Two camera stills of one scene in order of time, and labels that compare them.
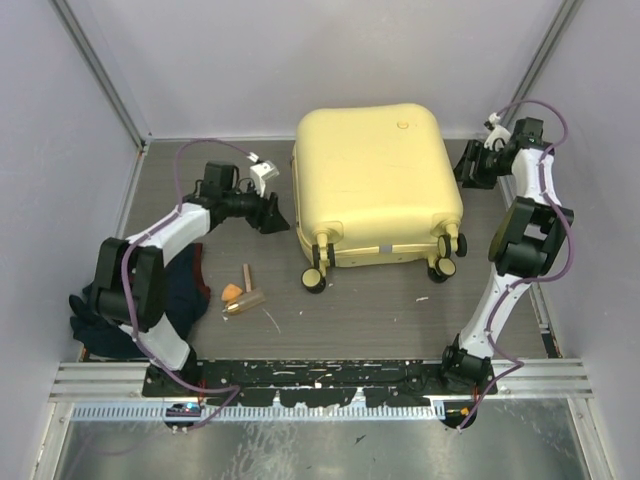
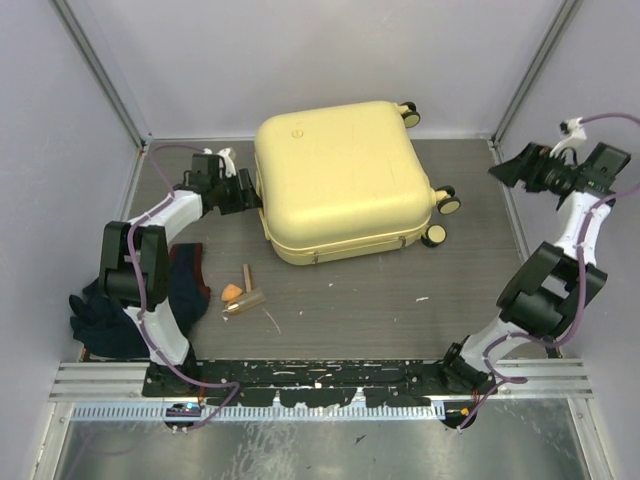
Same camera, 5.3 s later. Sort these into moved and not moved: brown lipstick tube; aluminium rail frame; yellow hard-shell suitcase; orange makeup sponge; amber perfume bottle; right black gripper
Moved: yellow hard-shell suitcase; right black gripper
Not moved: brown lipstick tube; aluminium rail frame; orange makeup sponge; amber perfume bottle
